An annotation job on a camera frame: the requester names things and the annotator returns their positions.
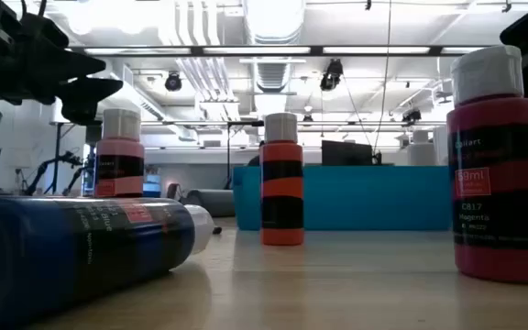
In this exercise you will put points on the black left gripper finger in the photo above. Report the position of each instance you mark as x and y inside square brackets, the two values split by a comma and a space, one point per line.
[83, 64]
[85, 96]

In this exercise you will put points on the magenta paint bottle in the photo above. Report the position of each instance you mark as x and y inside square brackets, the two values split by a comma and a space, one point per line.
[498, 183]

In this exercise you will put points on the black neighbouring station robot arm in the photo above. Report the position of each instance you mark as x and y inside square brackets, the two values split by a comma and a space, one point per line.
[39, 170]
[77, 175]

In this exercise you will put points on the pink paint bottle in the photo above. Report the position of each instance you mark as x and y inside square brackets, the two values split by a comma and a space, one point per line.
[119, 151]

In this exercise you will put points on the blue paint bottle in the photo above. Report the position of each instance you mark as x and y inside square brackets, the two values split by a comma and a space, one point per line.
[39, 247]

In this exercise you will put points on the orange paint bottle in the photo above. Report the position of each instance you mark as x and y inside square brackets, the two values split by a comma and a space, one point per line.
[282, 188]

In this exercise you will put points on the black ceiling spotlight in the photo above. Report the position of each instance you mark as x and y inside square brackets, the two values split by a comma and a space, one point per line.
[411, 116]
[173, 82]
[332, 75]

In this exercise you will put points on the black bar with light strips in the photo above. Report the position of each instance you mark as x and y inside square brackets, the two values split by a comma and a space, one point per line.
[195, 50]

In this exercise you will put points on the grey cylinder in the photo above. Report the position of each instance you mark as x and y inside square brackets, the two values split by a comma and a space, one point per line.
[213, 202]

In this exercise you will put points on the person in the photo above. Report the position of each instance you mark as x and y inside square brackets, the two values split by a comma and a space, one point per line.
[255, 160]

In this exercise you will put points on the black monitor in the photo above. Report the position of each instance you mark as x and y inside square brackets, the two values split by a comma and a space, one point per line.
[346, 153]

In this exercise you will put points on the teal plastic bin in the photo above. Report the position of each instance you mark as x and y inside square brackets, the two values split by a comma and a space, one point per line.
[360, 197]

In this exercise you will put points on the white ceiling air duct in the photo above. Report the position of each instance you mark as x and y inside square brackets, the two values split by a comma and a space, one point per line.
[273, 23]

